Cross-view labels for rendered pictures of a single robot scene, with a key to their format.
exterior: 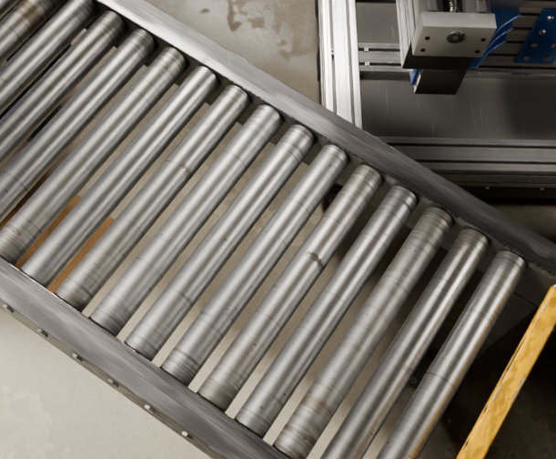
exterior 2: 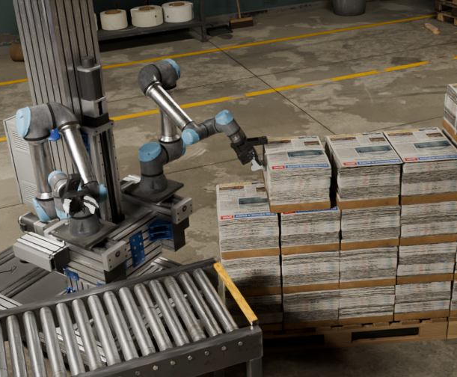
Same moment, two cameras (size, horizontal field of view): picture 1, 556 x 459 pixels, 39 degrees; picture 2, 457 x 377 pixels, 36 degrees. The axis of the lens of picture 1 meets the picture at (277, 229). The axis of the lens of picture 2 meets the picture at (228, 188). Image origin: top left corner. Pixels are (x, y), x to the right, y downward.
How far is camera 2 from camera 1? 198 cm
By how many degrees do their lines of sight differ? 48
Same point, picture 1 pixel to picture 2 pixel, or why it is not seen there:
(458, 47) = (120, 258)
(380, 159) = (137, 280)
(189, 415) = (167, 354)
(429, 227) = (170, 280)
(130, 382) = (143, 363)
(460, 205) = (170, 271)
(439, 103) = not seen: hidden behind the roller
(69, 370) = not seen: outside the picture
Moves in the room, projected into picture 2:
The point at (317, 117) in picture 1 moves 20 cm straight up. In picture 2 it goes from (108, 286) to (101, 246)
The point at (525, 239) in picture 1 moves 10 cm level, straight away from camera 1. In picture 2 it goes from (195, 265) to (192, 252)
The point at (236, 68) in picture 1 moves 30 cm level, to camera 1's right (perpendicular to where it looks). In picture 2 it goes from (69, 296) to (126, 264)
